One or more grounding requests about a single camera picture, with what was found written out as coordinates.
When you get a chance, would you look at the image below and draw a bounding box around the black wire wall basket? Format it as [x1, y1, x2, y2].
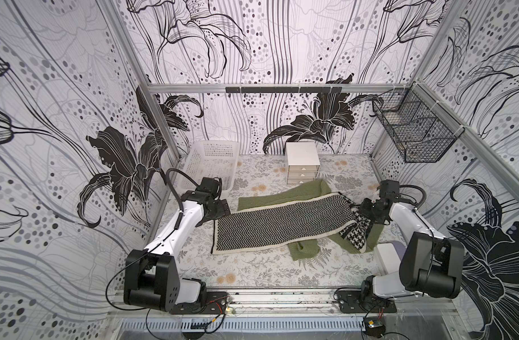
[372, 89, 463, 163]

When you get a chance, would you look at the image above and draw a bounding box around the black white patterned knit scarf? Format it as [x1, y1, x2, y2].
[211, 193, 371, 255]

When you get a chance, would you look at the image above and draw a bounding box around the white plastic perforated basket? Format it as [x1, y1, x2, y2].
[180, 140, 240, 198]

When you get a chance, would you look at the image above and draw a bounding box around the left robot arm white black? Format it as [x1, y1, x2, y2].
[123, 177, 230, 313]

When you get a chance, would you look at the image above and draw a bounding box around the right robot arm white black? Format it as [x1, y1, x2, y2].
[359, 180, 465, 304]

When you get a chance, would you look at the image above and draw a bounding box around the white slotted cable duct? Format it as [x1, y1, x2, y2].
[121, 317, 364, 333]

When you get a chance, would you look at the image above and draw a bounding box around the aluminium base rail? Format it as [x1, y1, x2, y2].
[114, 288, 460, 317]

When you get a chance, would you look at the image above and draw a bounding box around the green knit scarf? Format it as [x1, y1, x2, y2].
[238, 180, 384, 262]

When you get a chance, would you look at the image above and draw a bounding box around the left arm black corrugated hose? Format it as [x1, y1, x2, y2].
[165, 168, 201, 213]

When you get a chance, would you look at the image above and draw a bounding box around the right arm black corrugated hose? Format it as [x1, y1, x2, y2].
[398, 184, 428, 209]

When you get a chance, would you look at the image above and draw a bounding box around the white small drawer box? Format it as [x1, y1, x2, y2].
[286, 142, 320, 185]

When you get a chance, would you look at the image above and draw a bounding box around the black hook rail on wall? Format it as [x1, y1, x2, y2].
[225, 86, 342, 94]

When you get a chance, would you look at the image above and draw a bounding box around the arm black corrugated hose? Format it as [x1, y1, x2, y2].
[165, 168, 201, 213]
[398, 184, 428, 209]

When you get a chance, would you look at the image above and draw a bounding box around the small black electronics box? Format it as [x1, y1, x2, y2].
[363, 318, 386, 339]

